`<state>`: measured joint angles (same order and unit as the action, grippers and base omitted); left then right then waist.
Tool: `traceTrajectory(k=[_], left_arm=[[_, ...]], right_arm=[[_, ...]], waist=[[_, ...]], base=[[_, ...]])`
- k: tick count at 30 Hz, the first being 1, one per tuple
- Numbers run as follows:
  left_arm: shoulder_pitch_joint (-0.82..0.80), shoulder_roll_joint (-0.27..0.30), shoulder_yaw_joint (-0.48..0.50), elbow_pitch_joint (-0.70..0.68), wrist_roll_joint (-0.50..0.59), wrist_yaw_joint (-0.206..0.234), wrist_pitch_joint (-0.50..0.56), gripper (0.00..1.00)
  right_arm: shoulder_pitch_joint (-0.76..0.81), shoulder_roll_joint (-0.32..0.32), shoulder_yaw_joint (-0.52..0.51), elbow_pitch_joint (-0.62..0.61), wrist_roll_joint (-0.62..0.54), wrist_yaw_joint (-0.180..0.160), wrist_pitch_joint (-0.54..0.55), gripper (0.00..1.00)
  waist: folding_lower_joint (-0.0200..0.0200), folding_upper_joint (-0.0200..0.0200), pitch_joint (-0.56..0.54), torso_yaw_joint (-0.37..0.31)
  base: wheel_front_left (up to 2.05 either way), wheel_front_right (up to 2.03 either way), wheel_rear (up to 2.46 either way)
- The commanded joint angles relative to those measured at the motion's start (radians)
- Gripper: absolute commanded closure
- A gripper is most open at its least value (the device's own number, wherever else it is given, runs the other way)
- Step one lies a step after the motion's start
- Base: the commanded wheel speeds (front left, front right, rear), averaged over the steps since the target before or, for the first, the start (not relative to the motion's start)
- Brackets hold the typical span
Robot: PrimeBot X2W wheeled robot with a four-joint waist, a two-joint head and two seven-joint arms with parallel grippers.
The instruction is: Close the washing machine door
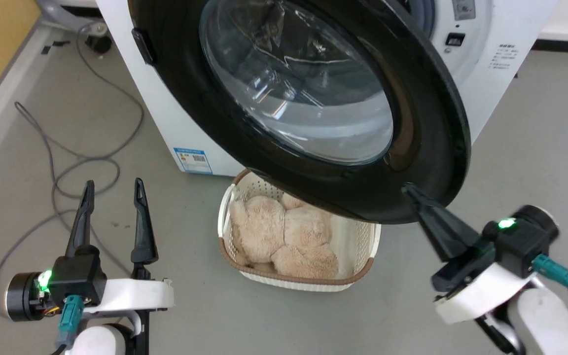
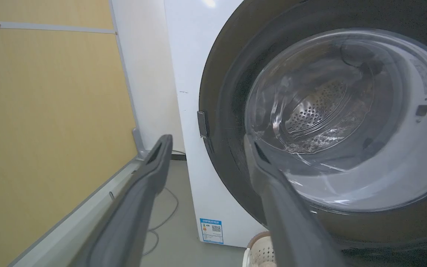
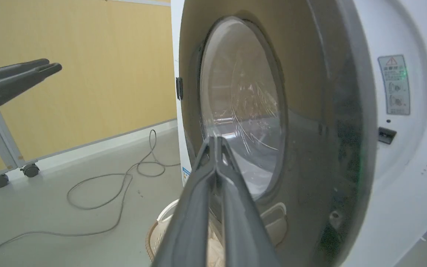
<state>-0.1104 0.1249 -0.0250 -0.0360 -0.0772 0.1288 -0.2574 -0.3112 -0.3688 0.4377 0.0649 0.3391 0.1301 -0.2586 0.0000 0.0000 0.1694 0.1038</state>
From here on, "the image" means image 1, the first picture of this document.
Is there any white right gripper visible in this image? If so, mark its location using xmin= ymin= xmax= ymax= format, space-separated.
xmin=402 ymin=183 xmax=559 ymax=323

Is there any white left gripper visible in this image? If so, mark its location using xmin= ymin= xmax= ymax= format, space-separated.
xmin=5 ymin=178 xmax=175 ymax=322

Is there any black round glass washer door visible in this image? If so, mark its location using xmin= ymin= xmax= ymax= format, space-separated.
xmin=129 ymin=0 xmax=472 ymax=225

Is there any white front-load washing machine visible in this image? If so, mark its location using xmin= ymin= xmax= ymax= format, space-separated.
xmin=96 ymin=0 xmax=558 ymax=177

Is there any white brown-rimmed laundry basket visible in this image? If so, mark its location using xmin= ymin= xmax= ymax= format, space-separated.
xmin=217 ymin=169 xmax=382 ymax=292

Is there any blue energy label sticker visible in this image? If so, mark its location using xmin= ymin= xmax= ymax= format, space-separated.
xmin=174 ymin=147 xmax=213 ymax=174

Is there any beige plush toy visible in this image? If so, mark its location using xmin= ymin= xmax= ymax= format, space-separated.
xmin=229 ymin=193 xmax=340 ymax=280

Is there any black round floor fitting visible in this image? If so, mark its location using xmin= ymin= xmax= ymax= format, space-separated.
xmin=84 ymin=35 xmax=113 ymax=55

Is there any printed text sticker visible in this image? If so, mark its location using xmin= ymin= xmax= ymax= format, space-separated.
xmin=488 ymin=43 xmax=517 ymax=71

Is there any teal left camera cable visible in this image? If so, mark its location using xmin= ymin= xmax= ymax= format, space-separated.
xmin=50 ymin=295 xmax=85 ymax=355

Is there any teal camera cable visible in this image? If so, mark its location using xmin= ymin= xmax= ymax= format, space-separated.
xmin=532 ymin=253 xmax=568 ymax=337
xmin=50 ymin=295 xmax=85 ymax=355

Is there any grey floor cable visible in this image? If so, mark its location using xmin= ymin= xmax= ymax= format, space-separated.
xmin=0 ymin=101 xmax=134 ymax=316

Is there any teal right camera cable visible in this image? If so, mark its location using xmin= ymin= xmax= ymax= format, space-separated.
xmin=532 ymin=253 xmax=568 ymax=337

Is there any thin grey power cable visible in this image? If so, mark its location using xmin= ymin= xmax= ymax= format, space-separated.
xmin=51 ymin=24 xmax=145 ymax=200

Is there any grey drain hose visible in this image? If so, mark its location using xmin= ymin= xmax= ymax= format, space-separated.
xmin=35 ymin=0 xmax=108 ymax=34

